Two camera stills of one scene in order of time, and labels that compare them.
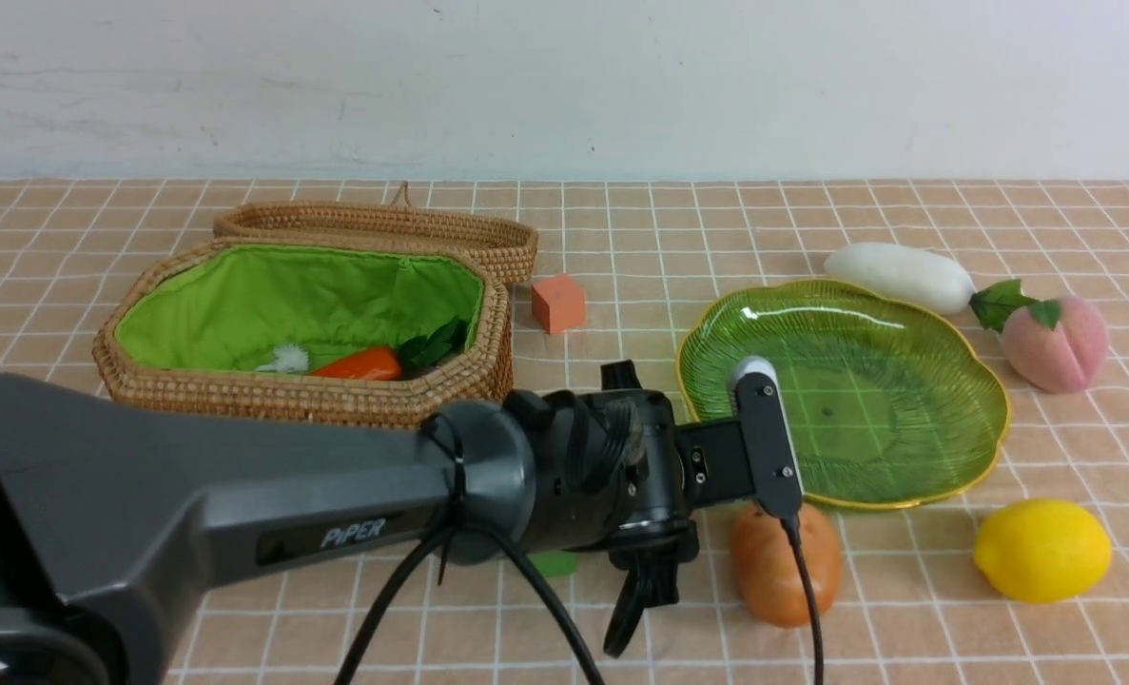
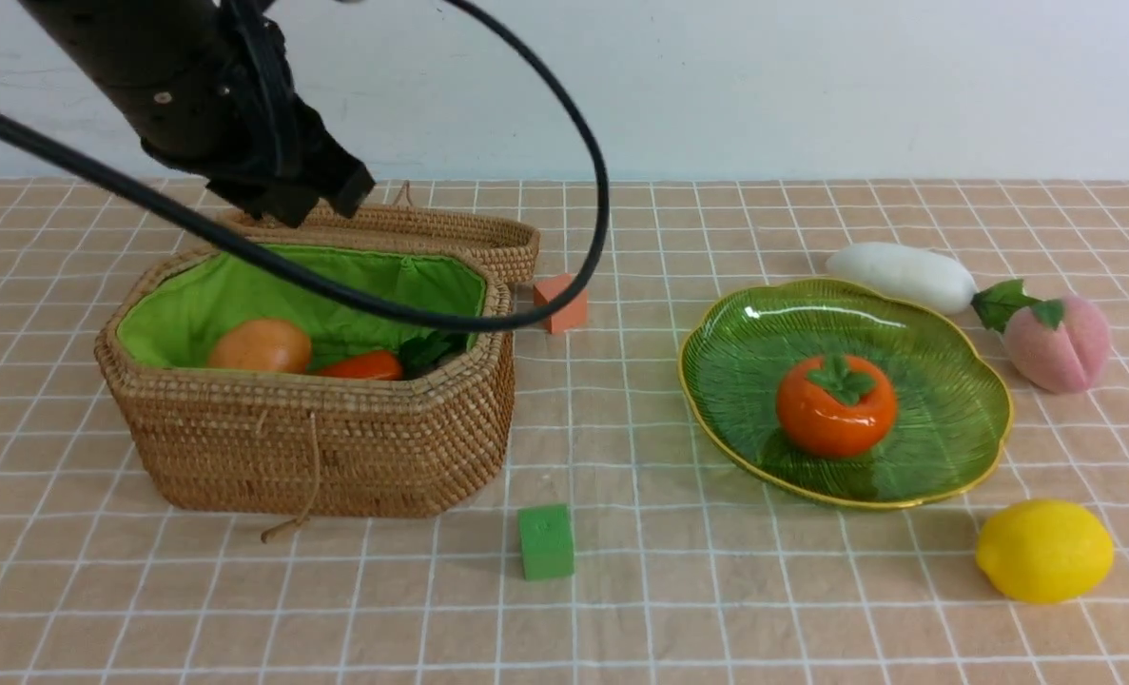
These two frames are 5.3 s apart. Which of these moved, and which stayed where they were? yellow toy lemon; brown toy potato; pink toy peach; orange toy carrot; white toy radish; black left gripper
Moved: black left gripper; brown toy potato
Stayed: white toy radish; orange toy carrot; pink toy peach; yellow toy lemon
